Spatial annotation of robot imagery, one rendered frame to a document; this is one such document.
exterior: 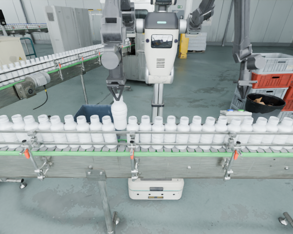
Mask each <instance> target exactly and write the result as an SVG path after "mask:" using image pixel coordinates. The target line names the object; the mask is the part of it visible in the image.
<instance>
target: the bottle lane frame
mask: <svg viewBox="0 0 293 234"><path fill-rule="evenodd" d="M225 151H226V150H225ZM20 152H21V151H15V150H14V151H8V150H6V151H0V178H38V175H37V173H35V172H34V171H35V169H34V167H33V164H32V162H31V160H30V158H28V159H27V158H26V156H25V154H24V153H23V154H22V155H19V153H20ZM31 152H32V154H33V156H34V158H35V160H36V163H37V165H38V167H39V168H41V166H42V165H43V164H44V161H43V159H42V158H43V157H46V158H47V162H46V164H49V166H50V169H48V171H47V172H46V174H45V176H46V178H87V176H86V172H85V171H86V170H87V169H103V170H104V171H105V175H106V178H132V171H131V156H130V152H126V150H124V152H118V150H117V151H116V152H113V151H110V150H109V151H102V150H101V151H94V150H93V151H87V150H85V151H79V150H77V151H71V150H69V151H63V150H62V151H55V150H54V151H47V150H46V151H39V150H38V151H31ZM241 153H242V155H243V156H239V155H238V158H237V159H236V160H234V162H233V164H232V167H231V170H232V171H233V173H232V174H231V175H230V179H293V153H289V152H287V153H282V152H280V153H274V152H272V153H266V152H265V151H264V153H261V152H250V151H249V152H242V151H241ZM231 155H232V152H227V151H226V152H219V151H218V152H211V151H210V152H204V151H203V150H202V152H196V151H195V150H194V152H188V151H187V150H186V152H180V150H179V152H173V151H172V150H171V152H165V151H164V150H163V152H157V150H156V151H155V152H149V150H148V151H147V152H141V150H140V152H134V167H135V165H136V162H135V158H139V162H138V164H139V169H138V172H137V176H138V178H182V179H223V175H225V170H224V166H225V165H227V163H226V161H227V159H228V158H231Z"/></svg>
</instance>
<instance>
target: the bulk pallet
mask: <svg viewBox="0 0 293 234"><path fill-rule="evenodd" d="M207 33H208V32H203V31H200V33H199V35H198V36H197V37H196V38H189V42H188V52H198V51H201V52H205V48H206V38H207Z"/></svg>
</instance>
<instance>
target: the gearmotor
mask: <svg viewBox="0 0 293 234"><path fill-rule="evenodd" d="M50 81H51V78H50V76H49V74H48V73H46V72H44V71H43V72H40V73H36V74H33V75H30V76H27V77H25V81H22V82H19V83H16V84H15V85H14V86H15V88H16V91H17V93H18V95H19V97H20V99H21V100H23V98H26V99H28V98H30V97H32V96H35V95H36V91H35V88H36V87H39V86H43V87H44V88H45V84H47V83H49V82H50ZM45 92H46V95H47V91H46V88H45ZM47 99H48V95H47ZM47 99H46V101H47ZM46 101H45V103H46ZM45 103H44V104H45ZM42 105H43V104H42ZM42 105H41V106H42ZM41 106H39V107H41ZM39 107H37V108H39ZM37 108H34V109H37ZM34 109H33V110H34Z"/></svg>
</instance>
